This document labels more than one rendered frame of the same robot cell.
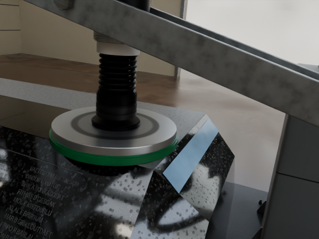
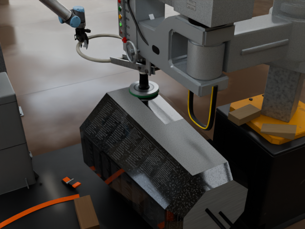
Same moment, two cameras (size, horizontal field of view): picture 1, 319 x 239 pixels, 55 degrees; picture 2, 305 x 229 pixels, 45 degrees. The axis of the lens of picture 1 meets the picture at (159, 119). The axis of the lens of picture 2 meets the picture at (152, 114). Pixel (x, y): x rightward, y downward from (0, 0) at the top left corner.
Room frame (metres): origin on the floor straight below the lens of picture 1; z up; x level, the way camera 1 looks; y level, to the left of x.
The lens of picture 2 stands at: (2.24, 1.67, 2.11)
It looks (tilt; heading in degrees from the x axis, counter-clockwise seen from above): 33 degrees down; 221
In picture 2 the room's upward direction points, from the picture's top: straight up
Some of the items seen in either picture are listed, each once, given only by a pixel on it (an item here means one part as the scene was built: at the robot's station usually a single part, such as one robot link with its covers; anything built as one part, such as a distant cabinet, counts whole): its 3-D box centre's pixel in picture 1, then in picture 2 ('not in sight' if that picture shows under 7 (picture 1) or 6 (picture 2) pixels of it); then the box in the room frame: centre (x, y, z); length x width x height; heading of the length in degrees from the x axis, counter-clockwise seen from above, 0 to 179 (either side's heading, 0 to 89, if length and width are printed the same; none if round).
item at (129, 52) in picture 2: not in sight; (136, 51); (0.66, 0.15, 1.18); 0.15 x 0.10 x 0.15; 72
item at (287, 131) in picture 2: not in sight; (278, 128); (0.32, 1.03, 0.80); 0.20 x 0.10 x 0.05; 108
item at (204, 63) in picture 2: not in sight; (205, 55); (0.71, 0.70, 1.32); 0.19 x 0.19 x 0.20
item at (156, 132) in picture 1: (116, 126); (144, 87); (0.50, 0.07, 0.82); 0.21 x 0.21 x 0.01
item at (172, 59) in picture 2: not in sight; (174, 46); (0.64, 0.44, 1.28); 0.74 x 0.23 x 0.49; 72
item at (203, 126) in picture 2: not in sight; (200, 103); (0.71, 0.70, 1.04); 0.23 x 0.03 x 0.32; 72
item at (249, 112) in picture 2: not in sight; (244, 114); (0.32, 0.79, 0.81); 0.20 x 0.10 x 0.05; 166
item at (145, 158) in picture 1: (115, 128); (144, 88); (0.50, 0.07, 0.82); 0.22 x 0.22 x 0.04
